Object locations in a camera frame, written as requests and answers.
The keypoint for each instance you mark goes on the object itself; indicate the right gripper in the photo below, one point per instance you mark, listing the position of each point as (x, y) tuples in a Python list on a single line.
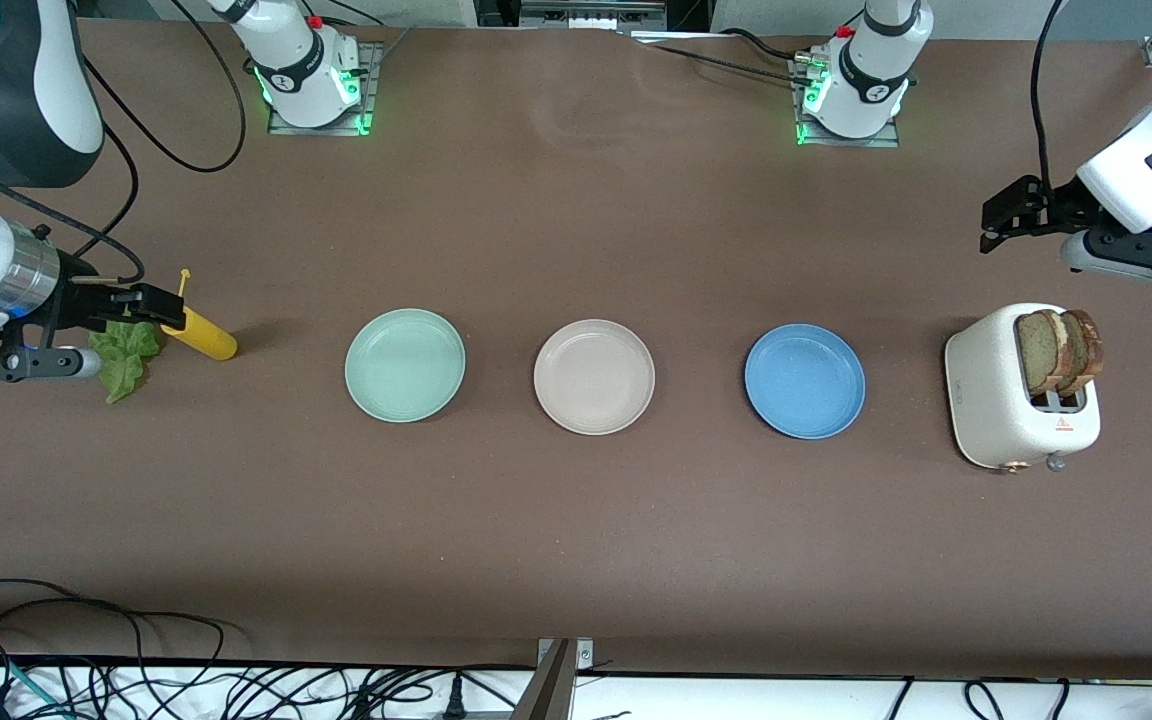
[(79, 298)]

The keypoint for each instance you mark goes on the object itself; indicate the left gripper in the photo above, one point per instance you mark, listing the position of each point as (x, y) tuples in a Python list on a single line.
[(1058, 201)]

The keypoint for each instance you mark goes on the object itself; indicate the yellow mustard squeeze bottle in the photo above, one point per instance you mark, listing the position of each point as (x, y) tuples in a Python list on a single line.
[(201, 335)]

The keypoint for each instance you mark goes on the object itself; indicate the green lettuce leaf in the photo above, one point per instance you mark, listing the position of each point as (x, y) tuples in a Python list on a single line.
[(126, 365)]

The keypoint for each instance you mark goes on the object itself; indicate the brown bread slice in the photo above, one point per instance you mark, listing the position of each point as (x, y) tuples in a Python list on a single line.
[(1088, 350), (1039, 350)]

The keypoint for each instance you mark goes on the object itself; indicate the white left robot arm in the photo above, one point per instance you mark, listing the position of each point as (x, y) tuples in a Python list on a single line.
[(871, 90)]

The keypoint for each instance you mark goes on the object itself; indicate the green plate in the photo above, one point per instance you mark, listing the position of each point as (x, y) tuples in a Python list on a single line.
[(404, 365)]

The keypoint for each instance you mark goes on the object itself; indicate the blue plate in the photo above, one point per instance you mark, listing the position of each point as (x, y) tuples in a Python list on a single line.
[(804, 381)]

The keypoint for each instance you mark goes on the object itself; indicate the beige plate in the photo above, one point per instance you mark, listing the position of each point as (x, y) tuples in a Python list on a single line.
[(594, 377)]

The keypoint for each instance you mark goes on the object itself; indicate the white toaster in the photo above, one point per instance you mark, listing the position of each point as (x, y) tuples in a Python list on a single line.
[(991, 400)]

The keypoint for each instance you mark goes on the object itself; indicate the black equipment rack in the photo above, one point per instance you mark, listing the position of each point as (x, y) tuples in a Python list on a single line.
[(591, 12)]

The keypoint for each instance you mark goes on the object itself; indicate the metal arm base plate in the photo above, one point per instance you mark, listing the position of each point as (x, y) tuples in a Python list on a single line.
[(851, 142), (373, 90)]

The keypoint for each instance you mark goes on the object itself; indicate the metal table bracket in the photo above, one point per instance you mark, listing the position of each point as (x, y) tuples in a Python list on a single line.
[(556, 680)]

